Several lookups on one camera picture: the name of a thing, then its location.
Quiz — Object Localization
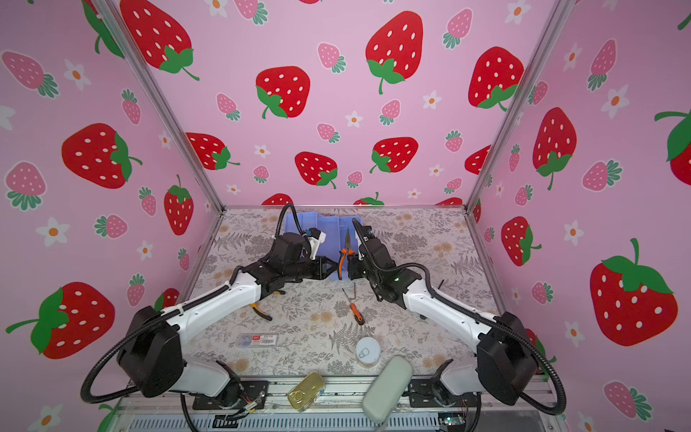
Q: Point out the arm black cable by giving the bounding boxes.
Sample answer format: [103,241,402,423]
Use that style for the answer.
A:
[352,218,568,417]
[79,202,303,405]

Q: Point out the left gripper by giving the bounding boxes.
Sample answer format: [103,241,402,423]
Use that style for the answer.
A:
[283,255,340,284]

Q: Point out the yellow handled black pliers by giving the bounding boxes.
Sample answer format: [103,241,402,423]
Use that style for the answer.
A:
[249,289,286,321]

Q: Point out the grey green glasses case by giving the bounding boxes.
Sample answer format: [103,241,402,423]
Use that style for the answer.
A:
[362,356,414,424]

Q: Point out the aluminium front rail frame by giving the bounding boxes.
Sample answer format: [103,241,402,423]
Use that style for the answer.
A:
[104,376,569,431]

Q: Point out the orange handled small tool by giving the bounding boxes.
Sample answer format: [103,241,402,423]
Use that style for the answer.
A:
[343,290,365,326]

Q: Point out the gold sardine tin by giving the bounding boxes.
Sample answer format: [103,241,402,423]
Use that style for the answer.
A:
[287,372,326,411]

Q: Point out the orange needle nose pliers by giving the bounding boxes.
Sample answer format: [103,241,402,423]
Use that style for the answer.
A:
[338,229,354,280]

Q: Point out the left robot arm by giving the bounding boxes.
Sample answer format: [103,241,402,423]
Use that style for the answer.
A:
[117,229,338,408]

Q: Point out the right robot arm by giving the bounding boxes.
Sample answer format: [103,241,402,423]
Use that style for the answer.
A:
[348,220,537,406]

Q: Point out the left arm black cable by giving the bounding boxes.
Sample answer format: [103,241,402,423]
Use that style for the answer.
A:
[79,202,303,405]

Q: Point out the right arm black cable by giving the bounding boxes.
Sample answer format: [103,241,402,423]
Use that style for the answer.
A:
[352,218,568,417]

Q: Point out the white tool box pink handle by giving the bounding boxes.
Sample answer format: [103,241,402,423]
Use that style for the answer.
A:
[275,212,356,282]

